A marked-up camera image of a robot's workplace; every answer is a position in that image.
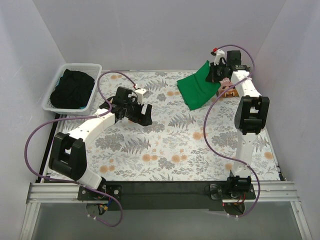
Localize green t shirt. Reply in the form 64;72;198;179
177;60;221;111

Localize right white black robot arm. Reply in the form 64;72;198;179
205;48;270;199

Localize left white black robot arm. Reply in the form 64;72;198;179
48;87;153;200

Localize folded pink printed t shirt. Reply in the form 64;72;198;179
216;77;239;98

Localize floral patterned table mat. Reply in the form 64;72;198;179
49;71;280;182

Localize white plastic laundry basket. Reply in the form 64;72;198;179
42;63;102;116

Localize black clothes in basket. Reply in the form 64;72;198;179
49;69;95;109

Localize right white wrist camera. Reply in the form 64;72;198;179
211;48;225;66

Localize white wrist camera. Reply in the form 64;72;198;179
133;88;147;105
211;48;225;66

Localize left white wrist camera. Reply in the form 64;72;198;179
133;88;147;105

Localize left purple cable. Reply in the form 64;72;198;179
23;71;141;228

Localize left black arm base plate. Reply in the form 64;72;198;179
77;184;123;201

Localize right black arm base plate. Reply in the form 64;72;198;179
203;183;256;201

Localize aluminium frame rail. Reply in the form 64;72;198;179
19;180;312;240

